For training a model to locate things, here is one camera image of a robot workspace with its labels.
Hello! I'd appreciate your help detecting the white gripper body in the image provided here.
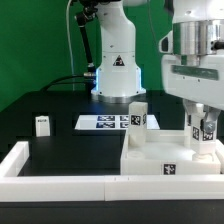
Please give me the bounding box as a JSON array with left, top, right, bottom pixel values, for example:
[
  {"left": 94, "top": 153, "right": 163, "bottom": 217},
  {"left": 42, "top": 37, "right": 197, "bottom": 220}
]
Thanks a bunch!
[{"left": 161, "top": 54, "right": 224, "bottom": 110}]

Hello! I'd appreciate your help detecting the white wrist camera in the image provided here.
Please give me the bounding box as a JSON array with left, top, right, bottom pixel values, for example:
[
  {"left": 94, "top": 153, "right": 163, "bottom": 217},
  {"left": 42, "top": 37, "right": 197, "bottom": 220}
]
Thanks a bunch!
[{"left": 159, "top": 31, "right": 173, "bottom": 54}]

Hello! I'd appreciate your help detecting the white U-shaped fence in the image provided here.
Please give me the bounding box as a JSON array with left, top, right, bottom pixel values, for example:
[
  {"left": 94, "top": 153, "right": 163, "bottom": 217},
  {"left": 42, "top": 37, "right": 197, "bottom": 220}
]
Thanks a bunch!
[{"left": 0, "top": 141, "right": 224, "bottom": 202}]

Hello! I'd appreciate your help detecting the grey hanging cable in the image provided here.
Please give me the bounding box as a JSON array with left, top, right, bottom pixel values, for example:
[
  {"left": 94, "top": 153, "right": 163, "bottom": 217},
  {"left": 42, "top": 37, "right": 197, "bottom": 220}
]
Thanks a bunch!
[{"left": 65, "top": 0, "right": 76, "bottom": 92}]

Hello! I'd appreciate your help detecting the black cable bundle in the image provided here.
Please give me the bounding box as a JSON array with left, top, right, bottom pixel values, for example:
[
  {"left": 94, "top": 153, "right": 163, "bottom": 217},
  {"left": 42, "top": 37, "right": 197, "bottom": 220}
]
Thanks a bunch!
[{"left": 39, "top": 74, "right": 98, "bottom": 93}]

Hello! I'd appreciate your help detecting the white square tabletop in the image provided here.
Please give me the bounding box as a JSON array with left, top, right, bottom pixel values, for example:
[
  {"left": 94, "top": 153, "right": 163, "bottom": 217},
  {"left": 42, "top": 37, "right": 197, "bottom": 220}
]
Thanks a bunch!
[{"left": 120, "top": 130, "right": 221, "bottom": 175}]

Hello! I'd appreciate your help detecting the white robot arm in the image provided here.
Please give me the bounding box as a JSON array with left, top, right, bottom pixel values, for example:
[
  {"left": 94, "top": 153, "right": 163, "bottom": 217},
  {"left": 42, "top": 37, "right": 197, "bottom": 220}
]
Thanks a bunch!
[{"left": 75, "top": 0, "right": 224, "bottom": 134}]

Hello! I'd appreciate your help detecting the AprilTag marker sheet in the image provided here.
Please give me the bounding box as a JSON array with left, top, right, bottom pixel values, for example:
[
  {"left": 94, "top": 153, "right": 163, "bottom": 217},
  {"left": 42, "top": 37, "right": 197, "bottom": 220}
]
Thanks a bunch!
[{"left": 74, "top": 114, "right": 161, "bottom": 131}]

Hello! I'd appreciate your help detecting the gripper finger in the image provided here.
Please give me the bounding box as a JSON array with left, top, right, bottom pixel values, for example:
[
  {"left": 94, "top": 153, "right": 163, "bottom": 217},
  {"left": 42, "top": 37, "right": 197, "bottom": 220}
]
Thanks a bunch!
[
  {"left": 202, "top": 108, "right": 220, "bottom": 140},
  {"left": 183, "top": 99, "right": 193, "bottom": 126}
]

